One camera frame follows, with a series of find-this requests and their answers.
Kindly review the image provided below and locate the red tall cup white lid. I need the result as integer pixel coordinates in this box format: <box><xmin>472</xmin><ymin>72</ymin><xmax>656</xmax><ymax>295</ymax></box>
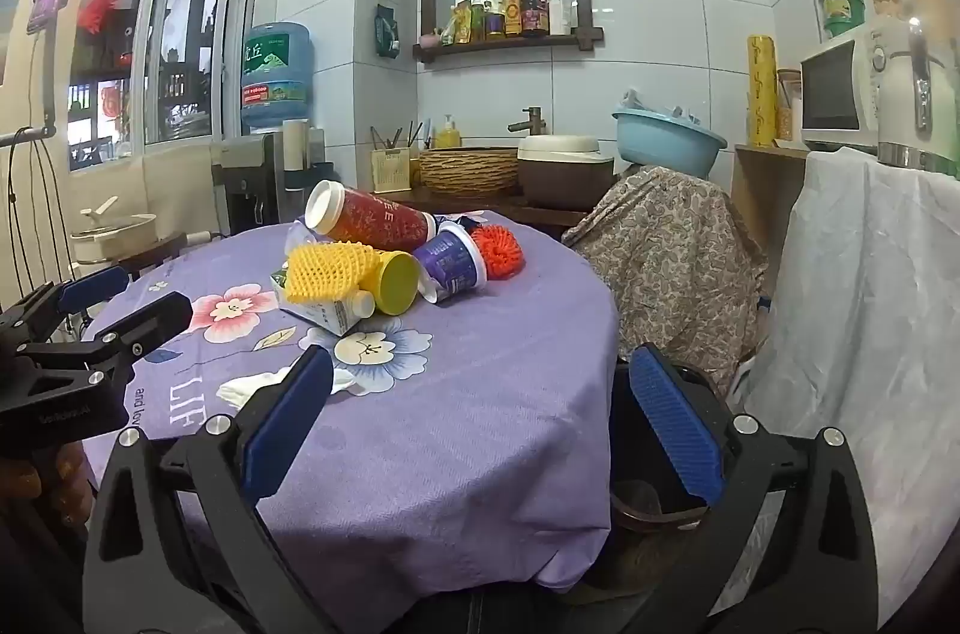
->
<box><xmin>306</xmin><ymin>179</ymin><xmax>438</xmax><ymax>251</ymax></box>

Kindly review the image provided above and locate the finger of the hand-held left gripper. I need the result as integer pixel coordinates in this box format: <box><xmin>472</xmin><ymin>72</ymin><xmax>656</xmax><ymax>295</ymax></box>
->
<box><xmin>0</xmin><ymin>265</ymin><xmax>132</xmax><ymax>335</ymax></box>
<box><xmin>19</xmin><ymin>291</ymin><xmax>194</xmax><ymax>380</ymax></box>

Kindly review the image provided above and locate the white tissue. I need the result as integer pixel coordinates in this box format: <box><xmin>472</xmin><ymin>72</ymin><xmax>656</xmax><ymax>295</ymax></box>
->
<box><xmin>217</xmin><ymin>368</ymin><xmax>357</xmax><ymax>410</ymax></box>

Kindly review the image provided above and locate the purple floral tablecloth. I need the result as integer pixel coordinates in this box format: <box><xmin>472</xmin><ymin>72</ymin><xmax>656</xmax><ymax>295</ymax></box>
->
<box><xmin>79</xmin><ymin>210</ymin><xmax>620</xmax><ymax>612</ymax></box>

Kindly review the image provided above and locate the white microwave oven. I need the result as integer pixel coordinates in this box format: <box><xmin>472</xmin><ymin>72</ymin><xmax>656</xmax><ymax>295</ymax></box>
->
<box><xmin>799</xmin><ymin>28</ymin><xmax>886</xmax><ymax>155</ymax></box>

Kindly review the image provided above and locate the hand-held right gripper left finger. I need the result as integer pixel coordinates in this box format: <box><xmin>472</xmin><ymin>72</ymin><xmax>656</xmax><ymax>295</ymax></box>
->
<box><xmin>82</xmin><ymin>345</ymin><xmax>338</xmax><ymax>634</ymax></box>

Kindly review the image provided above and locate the dark brown trash bin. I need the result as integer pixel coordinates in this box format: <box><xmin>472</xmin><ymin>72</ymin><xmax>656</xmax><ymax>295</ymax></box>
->
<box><xmin>577</xmin><ymin>358</ymin><xmax>740</xmax><ymax>605</ymax></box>

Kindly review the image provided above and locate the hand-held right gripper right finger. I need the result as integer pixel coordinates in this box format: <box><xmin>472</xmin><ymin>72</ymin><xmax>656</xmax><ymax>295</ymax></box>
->
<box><xmin>628</xmin><ymin>344</ymin><xmax>878</xmax><ymax>634</ymax></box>

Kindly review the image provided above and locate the white plastic sheet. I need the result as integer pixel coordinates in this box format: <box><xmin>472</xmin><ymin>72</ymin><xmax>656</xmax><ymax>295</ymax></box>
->
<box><xmin>731</xmin><ymin>146</ymin><xmax>960</xmax><ymax>620</ymax></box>

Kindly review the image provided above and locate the woven wicker basket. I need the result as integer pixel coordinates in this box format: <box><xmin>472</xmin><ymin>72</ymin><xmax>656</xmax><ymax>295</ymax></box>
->
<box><xmin>418</xmin><ymin>145</ymin><xmax>522</xmax><ymax>200</ymax></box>

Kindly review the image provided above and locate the white kettle silver handle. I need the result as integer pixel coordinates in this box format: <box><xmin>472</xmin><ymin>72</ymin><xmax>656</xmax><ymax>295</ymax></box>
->
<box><xmin>874</xmin><ymin>15</ymin><xmax>960</xmax><ymax>174</ymax></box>

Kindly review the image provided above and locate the yellow plastic cup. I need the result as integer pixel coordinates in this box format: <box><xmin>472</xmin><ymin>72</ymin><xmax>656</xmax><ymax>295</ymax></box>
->
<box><xmin>358</xmin><ymin>248</ymin><xmax>419</xmax><ymax>316</ymax></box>

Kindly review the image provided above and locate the sliding glass window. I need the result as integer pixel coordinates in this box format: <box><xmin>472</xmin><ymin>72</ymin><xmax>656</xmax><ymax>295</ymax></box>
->
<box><xmin>67</xmin><ymin>0</ymin><xmax>252</xmax><ymax>170</ymax></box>

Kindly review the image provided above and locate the white paper roll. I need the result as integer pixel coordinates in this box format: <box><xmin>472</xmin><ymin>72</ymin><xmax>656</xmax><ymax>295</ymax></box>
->
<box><xmin>283</xmin><ymin>120</ymin><xmax>310</xmax><ymax>189</ymax></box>

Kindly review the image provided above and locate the brown floral cloth cover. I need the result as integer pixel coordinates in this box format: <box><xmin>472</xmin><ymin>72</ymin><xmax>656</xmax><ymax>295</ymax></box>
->
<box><xmin>561</xmin><ymin>165</ymin><xmax>770</xmax><ymax>399</ymax></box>

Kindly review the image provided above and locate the orange-red foam net ball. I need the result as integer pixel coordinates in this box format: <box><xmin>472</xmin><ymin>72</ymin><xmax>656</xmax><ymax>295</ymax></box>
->
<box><xmin>471</xmin><ymin>225</ymin><xmax>527</xmax><ymax>277</ymax></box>

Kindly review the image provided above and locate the yellow foam net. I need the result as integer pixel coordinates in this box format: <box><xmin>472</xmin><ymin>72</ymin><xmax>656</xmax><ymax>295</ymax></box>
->
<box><xmin>285</xmin><ymin>240</ymin><xmax>385</xmax><ymax>305</ymax></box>

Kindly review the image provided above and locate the white green milk carton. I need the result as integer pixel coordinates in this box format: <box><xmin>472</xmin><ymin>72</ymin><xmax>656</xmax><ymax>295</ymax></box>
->
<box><xmin>270</xmin><ymin>266</ymin><xmax>376</xmax><ymax>336</ymax></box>

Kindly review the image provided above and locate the green packet on wall hook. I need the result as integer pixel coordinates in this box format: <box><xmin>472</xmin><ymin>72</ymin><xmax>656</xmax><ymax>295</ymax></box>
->
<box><xmin>373</xmin><ymin>2</ymin><xmax>402</xmax><ymax>59</ymax></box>

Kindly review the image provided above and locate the dark water dispenser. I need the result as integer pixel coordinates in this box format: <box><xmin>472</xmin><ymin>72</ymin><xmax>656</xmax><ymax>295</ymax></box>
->
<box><xmin>212</xmin><ymin>124</ymin><xmax>331</xmax><ymax>234</ymax></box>

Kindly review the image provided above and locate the purple yogurt cup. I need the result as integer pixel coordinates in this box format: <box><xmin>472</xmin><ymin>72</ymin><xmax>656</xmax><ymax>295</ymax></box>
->
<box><xmin>411</xmin><ymin>221</ymin><xmax>490</xmax><ymax>305</ymax></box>

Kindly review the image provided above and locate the light blue plastic basin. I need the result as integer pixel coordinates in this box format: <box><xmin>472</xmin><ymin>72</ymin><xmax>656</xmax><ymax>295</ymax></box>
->
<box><xmin>611</xmin><ymin>88</ymin><xmax>728</xmax><ymax>178</ymax></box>

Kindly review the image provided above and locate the row of condiment bottles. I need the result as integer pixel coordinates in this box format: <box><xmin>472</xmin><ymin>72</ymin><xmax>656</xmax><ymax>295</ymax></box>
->
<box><xmin>439</xmin><ymin>0</ymin><xmax>578</xmax><ymax>46</ymax></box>

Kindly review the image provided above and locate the yellow plastic wrap roll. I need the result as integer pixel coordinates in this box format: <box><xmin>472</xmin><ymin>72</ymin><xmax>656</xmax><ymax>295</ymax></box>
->
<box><xmin>746</xmin><ymin>32</ymin><xmax>781</xmax><ymax>149</ymax></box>

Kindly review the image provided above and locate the brown cooker white lid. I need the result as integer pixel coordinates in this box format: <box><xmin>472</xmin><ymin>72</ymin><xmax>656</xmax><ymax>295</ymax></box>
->
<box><xmin>516</xmin><ymin>134</ymin><xmax>616</xmax><ymax>211</ymax></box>

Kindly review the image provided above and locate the blue water jug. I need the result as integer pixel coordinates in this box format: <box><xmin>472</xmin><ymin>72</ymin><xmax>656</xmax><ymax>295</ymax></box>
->
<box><xmin>240</xmin><ymin>21</ymin><xmax>314</xmax><ymax>133</ymax></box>

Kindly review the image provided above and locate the beige utensil holder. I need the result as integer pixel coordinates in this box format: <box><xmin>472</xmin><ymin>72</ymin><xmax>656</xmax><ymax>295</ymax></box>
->
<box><xmin>371</xmin><ymin>146</ymin><xmax>412</xmax><ymax>193</ymax></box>

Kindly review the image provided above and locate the white pot with lid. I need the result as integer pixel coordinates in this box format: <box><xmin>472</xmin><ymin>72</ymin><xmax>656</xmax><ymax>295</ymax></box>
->
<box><xmin>71</xmin><ymin>197</ymin><xmax>158</xmax><ymax>264</ymax></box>

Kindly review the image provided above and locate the person's left hand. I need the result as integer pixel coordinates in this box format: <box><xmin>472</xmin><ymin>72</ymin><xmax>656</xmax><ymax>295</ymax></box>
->
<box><xmin>0</xmin><ymin>445</ymin><xmax>95</xmax><ymax>530</ymax></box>

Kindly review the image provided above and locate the dark wooden counter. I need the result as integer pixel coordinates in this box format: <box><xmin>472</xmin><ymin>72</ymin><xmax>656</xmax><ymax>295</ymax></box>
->
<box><xmin>379</xmin><ymin>184</ymin><xmax>593</xmax><ymax>241</ymax></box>

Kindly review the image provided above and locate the light wooden cabinet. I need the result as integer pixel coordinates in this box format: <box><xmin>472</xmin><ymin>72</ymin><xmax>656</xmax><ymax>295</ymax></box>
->
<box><xmin>731</xmin><ymin>143</ymin><xmax>811</xmax><ymax>298</ymax></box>

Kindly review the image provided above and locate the glass storage jar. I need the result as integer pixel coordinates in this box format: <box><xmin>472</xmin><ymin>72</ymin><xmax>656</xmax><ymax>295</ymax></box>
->
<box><xmin>776</xmin><ymin>69</ymin><xmax>803</xmax><ymax>142</ymax></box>

